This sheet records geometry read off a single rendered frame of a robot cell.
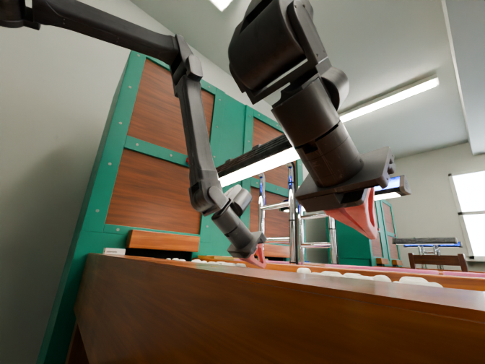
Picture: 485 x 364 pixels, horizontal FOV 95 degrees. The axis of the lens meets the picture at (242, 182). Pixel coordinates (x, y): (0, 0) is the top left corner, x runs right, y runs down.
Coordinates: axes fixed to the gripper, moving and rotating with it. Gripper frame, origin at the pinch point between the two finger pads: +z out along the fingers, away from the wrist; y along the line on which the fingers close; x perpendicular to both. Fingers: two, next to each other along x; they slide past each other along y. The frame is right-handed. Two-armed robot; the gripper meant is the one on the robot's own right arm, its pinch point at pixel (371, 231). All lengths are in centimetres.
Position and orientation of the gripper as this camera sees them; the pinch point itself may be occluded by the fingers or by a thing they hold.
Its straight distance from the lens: 33.1
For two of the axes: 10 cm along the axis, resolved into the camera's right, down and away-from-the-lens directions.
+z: 5.6, 8.0, 2.3
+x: -5.4, 5.6, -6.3
